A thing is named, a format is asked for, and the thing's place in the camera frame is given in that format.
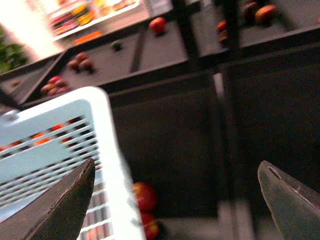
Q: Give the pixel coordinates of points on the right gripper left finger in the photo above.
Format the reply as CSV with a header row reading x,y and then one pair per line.
x,y
58,213

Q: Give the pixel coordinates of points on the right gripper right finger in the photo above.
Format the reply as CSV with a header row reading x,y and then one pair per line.
x,y
294,207

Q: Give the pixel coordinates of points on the light blue plastic basket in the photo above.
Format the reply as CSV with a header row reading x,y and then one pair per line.
x,y
43,144

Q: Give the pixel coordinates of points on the red apple front left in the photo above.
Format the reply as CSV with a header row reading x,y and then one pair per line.
x,y
145,196

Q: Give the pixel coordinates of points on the red apple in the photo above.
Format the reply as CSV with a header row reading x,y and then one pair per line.
x,y
150,225
145,196

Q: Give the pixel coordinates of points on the red apple front right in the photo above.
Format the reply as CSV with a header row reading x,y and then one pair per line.
x,y
150,225

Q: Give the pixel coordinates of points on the dark wood display stand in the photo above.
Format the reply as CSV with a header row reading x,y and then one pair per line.
x,y
197,108

